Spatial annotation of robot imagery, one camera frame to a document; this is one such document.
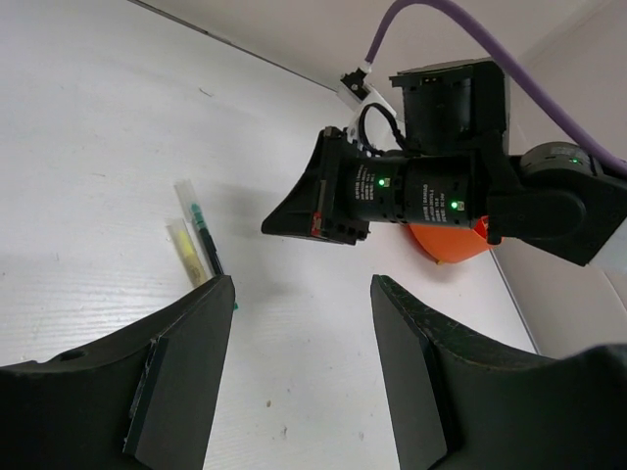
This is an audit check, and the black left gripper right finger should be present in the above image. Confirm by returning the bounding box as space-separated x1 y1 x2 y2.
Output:
370 275 626 469

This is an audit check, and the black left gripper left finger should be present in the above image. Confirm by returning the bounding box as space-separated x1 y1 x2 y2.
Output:
1 276 235 469

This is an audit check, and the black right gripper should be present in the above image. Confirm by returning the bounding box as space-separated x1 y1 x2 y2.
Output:
261 126 369 246

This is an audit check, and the green gel pen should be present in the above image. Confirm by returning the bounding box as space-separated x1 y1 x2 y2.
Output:
175 179 240 313

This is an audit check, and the green yellow highlighter pen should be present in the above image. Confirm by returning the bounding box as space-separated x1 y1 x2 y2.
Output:
167 218 209 288

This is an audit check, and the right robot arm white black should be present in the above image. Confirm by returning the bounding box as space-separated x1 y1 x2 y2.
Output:
262 60 626 270

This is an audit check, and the orange round divided container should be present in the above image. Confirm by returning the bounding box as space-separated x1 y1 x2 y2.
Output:
409 217 493 264

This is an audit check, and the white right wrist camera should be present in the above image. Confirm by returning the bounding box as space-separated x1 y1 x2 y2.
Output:
337 62 397 148

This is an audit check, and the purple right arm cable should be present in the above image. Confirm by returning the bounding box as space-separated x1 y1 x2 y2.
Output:
364 0 627 176

